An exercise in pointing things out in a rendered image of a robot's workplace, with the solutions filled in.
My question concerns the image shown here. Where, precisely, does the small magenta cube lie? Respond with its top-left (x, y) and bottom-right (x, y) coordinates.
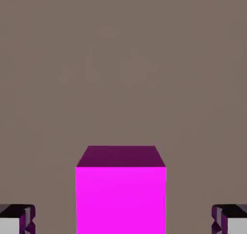
top-left (75, 145), bottom-right (167, 234)

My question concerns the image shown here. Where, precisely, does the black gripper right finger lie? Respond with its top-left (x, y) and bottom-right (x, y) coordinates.
top-left (211, 204), bottom-right (247, 234)

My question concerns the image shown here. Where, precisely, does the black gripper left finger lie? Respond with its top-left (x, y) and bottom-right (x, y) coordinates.
top-left (0, 204), bottom-right (37, 234)

